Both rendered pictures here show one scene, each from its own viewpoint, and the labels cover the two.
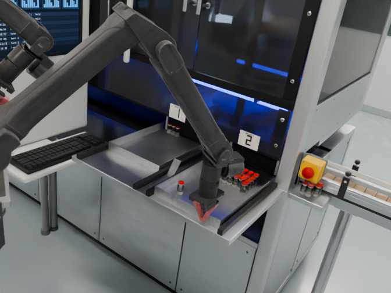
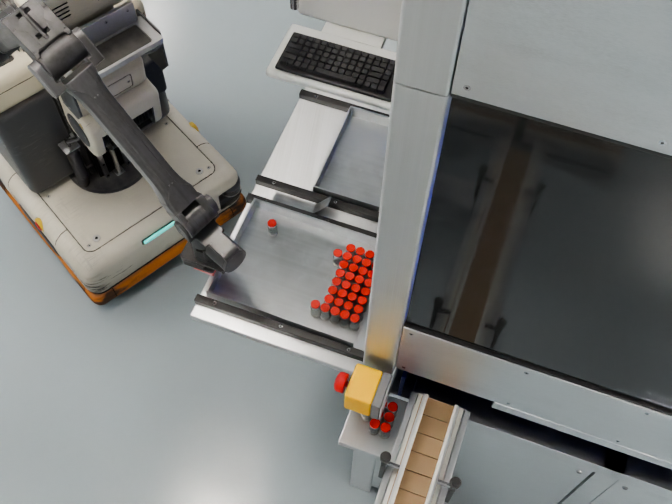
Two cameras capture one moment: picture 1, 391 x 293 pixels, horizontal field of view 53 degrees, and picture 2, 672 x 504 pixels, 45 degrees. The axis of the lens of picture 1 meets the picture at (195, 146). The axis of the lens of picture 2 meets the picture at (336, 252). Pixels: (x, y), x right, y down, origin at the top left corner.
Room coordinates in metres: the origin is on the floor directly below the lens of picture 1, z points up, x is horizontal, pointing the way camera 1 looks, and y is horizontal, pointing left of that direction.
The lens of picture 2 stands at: (1.08, -0.94, 2.47)
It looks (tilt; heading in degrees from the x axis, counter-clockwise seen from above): 60 degrees down; 78
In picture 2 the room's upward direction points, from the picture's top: 1 degrees clockwise
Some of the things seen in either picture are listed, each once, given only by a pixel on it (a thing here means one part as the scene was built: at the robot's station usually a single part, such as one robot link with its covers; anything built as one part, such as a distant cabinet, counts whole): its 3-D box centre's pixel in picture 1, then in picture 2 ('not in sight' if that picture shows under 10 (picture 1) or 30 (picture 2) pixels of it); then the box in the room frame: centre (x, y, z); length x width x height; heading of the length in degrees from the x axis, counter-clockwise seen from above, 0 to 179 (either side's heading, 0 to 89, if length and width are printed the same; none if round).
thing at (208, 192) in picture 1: (208, 188); (206, 247); (0.99, -0.05, 1.01); 0.10 x 0.07 x 0.07; 149
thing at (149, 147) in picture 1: (160, 145); (398, 169); (1.46, 0.14, 0.90); 0.34 x 0.26 x 0.04; 149
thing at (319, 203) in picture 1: (311, 195); (380, 425); (1.28, -0.46, 0.87); 0.14 x 0.13 x 0.02; 149
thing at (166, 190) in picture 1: (214, 188); (301, 270); (1.19, -0.09, 0.90); 0.34 x 0.26 x 0.04; 148
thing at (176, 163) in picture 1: (165, 172); (301, 199); (1.22, 0.09, 0.91); 0.14 x 0.03 x 0.06; 149
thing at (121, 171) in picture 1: (182, 171); (347, 222); (1.31, 0.03, 0.87); 0.70 x 0.48 x 0.02; 59
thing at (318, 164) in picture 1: (312, 168); (366, 391); (1.26, -0.42, 1.00); 0.08 x 0.07 x 0.07; 149
